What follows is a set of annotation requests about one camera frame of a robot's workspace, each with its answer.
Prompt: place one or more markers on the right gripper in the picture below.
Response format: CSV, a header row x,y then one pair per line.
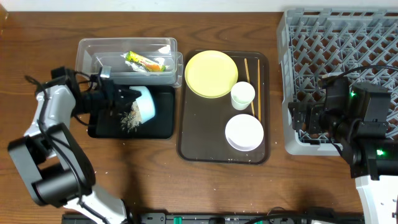
x,y
302,115

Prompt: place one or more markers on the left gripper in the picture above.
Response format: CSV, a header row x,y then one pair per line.
x,y
109,98

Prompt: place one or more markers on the light blue bowl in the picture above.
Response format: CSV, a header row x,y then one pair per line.
x,y
145,103

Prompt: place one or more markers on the rice food waste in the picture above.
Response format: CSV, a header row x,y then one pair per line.
x,y
131,119

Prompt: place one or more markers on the green snack wrapper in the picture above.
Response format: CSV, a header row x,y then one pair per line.
x,y
150,65

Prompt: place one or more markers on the white pink bowl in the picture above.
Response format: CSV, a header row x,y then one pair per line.
x,y
244,132

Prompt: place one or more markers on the white cup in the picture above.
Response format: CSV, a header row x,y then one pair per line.
x,y
239,95

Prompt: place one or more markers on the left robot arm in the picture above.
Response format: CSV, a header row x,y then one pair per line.
x,y
51,163

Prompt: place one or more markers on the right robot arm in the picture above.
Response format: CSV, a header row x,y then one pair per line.
x,y
355,119

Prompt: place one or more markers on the black waste tray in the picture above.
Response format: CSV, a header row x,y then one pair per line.
x,y
104,125

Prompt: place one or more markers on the grey dishwasher rack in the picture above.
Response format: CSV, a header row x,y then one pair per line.
x,y
314,42

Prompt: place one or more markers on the clear plastic bin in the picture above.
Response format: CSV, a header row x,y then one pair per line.
x,y
94,53

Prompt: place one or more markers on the right wooden chopstick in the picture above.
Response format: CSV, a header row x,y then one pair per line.
x,y
259,90

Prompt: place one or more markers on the wooden chopstick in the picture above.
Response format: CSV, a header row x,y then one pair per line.
x,y
259,90
250,88

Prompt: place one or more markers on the left wooden chopstick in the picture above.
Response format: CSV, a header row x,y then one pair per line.
x,y
250,88

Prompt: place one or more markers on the yellow plate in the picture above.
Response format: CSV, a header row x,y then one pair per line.
x,y
211,74

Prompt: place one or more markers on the brown serving tray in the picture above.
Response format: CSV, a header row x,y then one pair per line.
x,y
202,120

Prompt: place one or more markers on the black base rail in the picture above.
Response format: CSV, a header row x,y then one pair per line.
x,y
161,218

